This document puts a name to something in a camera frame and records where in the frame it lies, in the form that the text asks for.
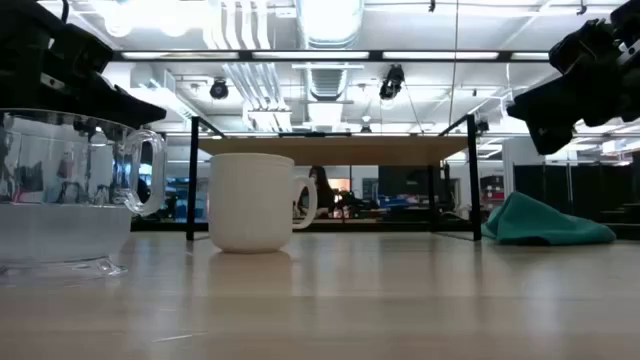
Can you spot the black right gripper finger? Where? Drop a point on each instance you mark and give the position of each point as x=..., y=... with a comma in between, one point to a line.
x=552, y=117

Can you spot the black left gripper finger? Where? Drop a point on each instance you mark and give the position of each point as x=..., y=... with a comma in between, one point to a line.
x=127, y=107

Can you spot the white ceramic mug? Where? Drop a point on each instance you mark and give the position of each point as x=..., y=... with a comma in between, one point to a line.
x=250, y=200

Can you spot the wooden shelf with black legs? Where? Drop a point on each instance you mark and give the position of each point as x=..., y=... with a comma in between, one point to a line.
x=350, y=150

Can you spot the black partition panels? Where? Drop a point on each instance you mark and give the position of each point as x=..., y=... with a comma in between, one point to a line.
x=550, y=190

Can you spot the teal cloth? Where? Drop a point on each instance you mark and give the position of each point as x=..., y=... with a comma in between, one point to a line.
x=540, y=225

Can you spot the black overhead crossbar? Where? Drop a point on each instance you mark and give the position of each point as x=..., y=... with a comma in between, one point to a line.
x=245, y=55

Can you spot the dark monitor screen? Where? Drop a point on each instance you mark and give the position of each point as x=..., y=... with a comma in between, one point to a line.
x=400, y=182

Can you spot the person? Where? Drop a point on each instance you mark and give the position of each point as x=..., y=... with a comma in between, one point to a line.
x=323, y=192

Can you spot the black ceiling-hung camera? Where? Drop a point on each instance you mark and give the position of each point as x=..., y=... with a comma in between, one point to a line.
x=391, y=82
x=218, y=90

